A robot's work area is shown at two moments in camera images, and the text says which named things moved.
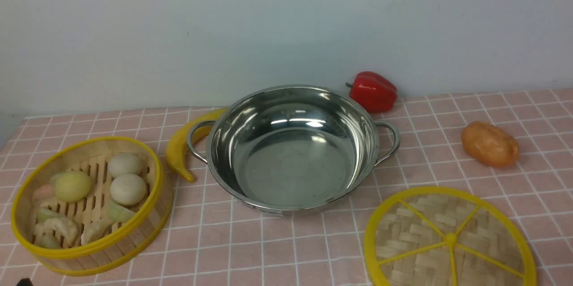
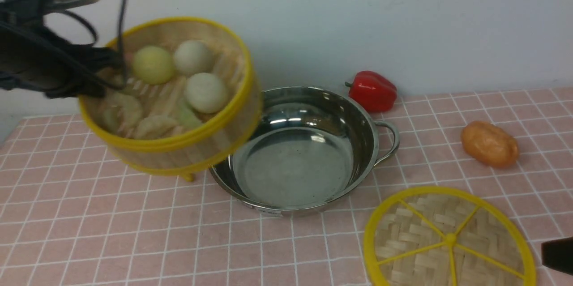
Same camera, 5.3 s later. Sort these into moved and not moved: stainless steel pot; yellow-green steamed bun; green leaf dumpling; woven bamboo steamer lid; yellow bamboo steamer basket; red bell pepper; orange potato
Moved: yellow bamboo steamer basket; yellow-green steamed bun; green leaf dumpling
Not moved: red bell pepper; orange potato; woven bamboo steamer lid; stainless steel pot
